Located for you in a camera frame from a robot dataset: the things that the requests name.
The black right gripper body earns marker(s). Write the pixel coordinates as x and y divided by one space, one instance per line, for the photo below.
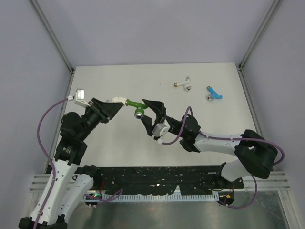
173 122

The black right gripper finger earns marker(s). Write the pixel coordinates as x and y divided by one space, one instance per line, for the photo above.
156 106
148 124

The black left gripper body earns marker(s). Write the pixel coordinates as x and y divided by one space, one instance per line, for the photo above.
91 119

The green plastic faucet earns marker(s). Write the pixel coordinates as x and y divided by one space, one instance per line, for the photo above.
139 108

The white plastic elbow fitting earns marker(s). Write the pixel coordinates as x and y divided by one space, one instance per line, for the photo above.
117 99

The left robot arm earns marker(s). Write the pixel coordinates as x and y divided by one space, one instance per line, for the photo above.
57 201

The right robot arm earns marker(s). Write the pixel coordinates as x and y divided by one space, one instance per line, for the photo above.
254 155

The white plastic faucet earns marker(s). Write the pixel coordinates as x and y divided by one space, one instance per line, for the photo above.
185 84

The blue plastic faucet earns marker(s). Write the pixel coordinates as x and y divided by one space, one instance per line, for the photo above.
213 94

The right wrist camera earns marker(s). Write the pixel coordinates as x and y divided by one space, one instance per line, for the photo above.
160 131

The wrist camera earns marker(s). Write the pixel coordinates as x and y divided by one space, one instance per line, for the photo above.
160 131
78 98

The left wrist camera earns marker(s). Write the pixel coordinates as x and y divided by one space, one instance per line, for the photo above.
78 98

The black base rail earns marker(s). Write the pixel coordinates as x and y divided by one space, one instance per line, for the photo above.
161 181

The white slotted cable duct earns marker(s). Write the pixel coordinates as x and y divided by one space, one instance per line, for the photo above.
176 197

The aluminium frame post left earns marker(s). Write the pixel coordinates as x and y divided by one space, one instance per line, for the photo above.
50 32

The aluminium frame post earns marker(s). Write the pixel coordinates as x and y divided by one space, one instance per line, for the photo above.
50 32
267 19

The aluminium frame post right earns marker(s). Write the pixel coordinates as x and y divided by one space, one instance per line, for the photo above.
267 19

